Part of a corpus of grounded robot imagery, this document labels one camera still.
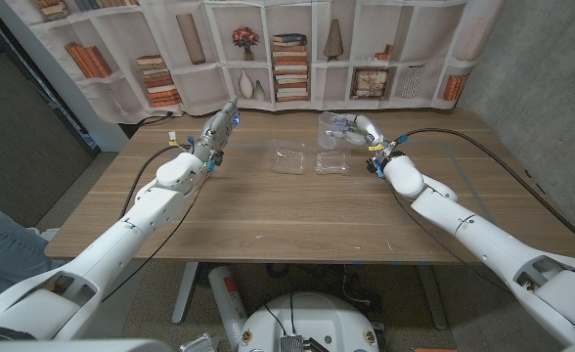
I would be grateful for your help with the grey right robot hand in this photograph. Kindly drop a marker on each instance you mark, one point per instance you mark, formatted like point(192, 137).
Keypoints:
point(370, 132)

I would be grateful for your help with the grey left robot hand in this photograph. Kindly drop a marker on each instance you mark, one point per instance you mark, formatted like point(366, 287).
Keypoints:
point(216, 132)

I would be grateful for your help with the clear plastic measuring cup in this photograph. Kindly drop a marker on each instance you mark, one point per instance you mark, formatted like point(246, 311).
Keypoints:
point(323, 128)

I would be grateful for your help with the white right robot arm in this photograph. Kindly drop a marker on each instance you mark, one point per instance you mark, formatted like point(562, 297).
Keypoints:
point(488, 244)

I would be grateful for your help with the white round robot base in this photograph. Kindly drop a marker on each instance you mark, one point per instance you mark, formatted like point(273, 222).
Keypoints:
point(317, 318)

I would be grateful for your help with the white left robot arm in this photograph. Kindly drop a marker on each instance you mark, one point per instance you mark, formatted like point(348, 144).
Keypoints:
point(106, 259)

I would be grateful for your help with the clear plastic clamshell container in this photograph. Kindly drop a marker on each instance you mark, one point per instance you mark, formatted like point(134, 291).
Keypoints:
point(287, 161)

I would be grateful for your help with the printed bookshelf backdrop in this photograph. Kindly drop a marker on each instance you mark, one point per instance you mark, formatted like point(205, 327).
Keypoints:
point(194, 88)

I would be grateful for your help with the white roll with orange label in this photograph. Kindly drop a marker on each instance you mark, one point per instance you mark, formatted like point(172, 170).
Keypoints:
point(226, 303)

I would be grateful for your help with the person's leg in jeans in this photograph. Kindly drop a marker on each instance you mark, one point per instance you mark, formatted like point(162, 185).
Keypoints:
point(9, 254)

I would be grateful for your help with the silver metal bracket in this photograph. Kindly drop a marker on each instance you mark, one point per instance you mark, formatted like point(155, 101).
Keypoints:
point(199, 344)

